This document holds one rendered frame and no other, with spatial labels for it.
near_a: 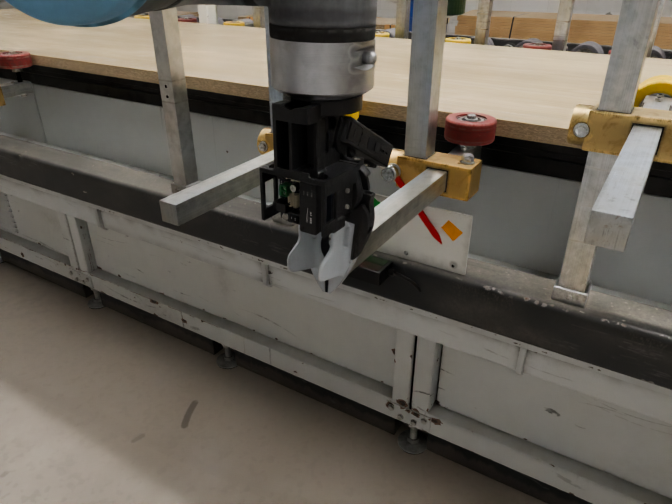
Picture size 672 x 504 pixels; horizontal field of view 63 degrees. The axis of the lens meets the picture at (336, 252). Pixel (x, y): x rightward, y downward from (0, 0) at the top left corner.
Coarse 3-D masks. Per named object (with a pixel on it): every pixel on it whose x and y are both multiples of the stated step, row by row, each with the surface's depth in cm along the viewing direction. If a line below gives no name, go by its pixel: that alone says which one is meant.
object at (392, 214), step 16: (432, 176) 77; (400, 192) 72; (416, 192) 72; (432, 192) 76; (384, 208) 68; (400, 208) 68; (416, 208) 72; (384, 224) 64; (400, 224) 69; (368, 240) 62; (384, 240) 66; (368, 256) 63
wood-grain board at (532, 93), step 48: (0, 48) 156; (48, 48) 156; (96, 48) 156; (144, 48) 156; (192, 48) 156; (240, 48) 156; (384, 48) 156; (480, 48) 156; (528, 48) 156; (384, 96) 103; (480, 96) 103; (528, 96) 103; (576, 96) 103
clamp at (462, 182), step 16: (400, 160) 82; (416, 160) 81; (432, 160) 80; (448, 160) 80; (480, 160) 80; (400, 176) 83; (416, 176) 82; (448, 176) 79; (464, 176) 78; (448, 192) 80; (464, 192) 79
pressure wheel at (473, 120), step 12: (456, 120) 86; (468, 120) 86; (480, 120) 87; (492, 120) 86; (444, 132) 89; (456, 132) 85; (468, 132) 84; (480, 132) 84; (492, 132) 85; (468, 144) 85; (480, 144) 85
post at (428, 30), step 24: (432, 0) 71; (432, 24) 72; (432, 48) 74; (432, 72) 75; (408, 96) 78; (432, 96) 77; (408, 120) 80; (432, 120) 79; (408, 144) 81; (432, 144) 82
